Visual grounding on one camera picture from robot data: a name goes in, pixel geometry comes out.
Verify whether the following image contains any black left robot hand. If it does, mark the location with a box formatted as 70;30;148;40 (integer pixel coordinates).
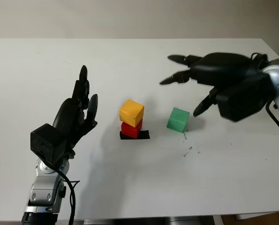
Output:
51;65;99;155

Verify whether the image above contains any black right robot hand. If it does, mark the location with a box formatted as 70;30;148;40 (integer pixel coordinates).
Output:
159;52;257;117

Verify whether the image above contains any yellow cube block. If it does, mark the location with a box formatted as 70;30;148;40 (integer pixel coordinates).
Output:
119;99;145;126

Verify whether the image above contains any red cube block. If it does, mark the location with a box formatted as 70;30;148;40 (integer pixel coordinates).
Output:
121;118;143;139

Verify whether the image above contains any green cube block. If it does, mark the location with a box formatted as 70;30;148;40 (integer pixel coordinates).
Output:
166;107;190;133

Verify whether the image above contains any black tape strip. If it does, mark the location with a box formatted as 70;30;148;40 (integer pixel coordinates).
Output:
119;129;151;141

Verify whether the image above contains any dark grey robot torso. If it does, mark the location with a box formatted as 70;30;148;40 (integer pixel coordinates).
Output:
83;217;215;225

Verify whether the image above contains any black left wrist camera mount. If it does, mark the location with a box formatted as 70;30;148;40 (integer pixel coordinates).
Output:
30;123;68;166

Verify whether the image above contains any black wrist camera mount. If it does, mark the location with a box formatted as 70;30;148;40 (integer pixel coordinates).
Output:
215;72;275;122
30;123;68;166

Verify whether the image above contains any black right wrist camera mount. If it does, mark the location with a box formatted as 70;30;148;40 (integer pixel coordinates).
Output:
215;72;275;122

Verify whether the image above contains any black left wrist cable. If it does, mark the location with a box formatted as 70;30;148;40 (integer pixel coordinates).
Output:
45;161;80;225

